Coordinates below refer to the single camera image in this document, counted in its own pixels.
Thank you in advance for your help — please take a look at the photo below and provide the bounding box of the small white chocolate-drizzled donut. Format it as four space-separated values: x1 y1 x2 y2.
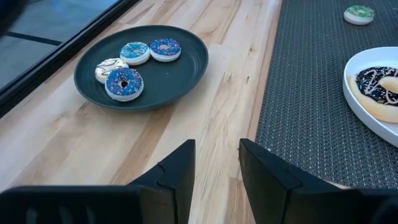
95 57 129 85

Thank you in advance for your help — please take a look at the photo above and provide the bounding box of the black table frame rail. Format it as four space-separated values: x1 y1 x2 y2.
0 0 139 119

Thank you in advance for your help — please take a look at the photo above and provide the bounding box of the dark grey round plate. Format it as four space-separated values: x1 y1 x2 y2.
73 24 209 113

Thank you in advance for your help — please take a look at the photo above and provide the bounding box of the large chocolate iced donut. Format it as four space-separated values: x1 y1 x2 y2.
346 65 398 124

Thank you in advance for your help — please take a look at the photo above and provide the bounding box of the grey woven placemat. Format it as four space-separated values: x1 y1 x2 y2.
254 0 398 190

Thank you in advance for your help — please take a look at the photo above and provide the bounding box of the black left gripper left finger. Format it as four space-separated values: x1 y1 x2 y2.
0 139 196 224

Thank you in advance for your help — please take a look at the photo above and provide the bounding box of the small green iced donut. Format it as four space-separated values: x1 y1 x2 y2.
343 4 376 26

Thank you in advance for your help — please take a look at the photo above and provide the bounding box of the white plate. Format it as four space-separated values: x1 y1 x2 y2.
341 46 398 149

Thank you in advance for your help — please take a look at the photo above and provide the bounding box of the small dark blue sprinkled donut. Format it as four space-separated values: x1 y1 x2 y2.
149 37 182 63
104 67 145 103

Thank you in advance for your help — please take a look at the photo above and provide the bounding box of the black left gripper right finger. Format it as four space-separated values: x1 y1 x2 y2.
238 138 398 224

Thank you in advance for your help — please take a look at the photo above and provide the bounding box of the small light blue sprinkled donut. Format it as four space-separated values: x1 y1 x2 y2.
119 41 151 67

